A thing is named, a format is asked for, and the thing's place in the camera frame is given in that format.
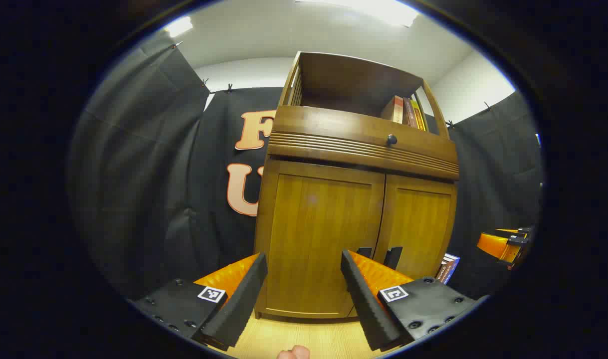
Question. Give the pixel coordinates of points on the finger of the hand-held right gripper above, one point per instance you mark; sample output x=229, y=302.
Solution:
x=493, y=245

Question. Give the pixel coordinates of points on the blue thick book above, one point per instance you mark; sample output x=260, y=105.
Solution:
x=453, y=267

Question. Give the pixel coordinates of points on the maroon book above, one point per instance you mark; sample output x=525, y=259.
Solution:
x=410, y=113

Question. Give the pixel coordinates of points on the wooden double-door shoe cabinet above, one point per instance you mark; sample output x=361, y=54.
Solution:
x=333, y=129

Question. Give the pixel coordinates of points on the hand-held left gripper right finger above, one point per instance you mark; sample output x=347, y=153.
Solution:
x=366, y=304

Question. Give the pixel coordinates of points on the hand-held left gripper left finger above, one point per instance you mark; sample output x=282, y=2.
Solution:
x=239, y=304

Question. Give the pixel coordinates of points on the black round drawer knob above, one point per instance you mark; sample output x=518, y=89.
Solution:
x=392, y=139

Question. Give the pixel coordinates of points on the brown thick book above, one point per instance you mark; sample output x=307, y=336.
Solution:
x=443, y=271

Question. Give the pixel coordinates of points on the long ceiling light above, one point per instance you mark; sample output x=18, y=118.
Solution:
x=179, y=26

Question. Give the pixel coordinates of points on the wooden cabinet door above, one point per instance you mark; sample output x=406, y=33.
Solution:
x=418, y=224
x=313, y=224

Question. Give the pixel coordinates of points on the yellow book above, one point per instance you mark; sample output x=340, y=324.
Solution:
x=419, y=117

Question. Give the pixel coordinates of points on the black backdrop cloth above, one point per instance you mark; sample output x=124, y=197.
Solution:
x=149, y=174

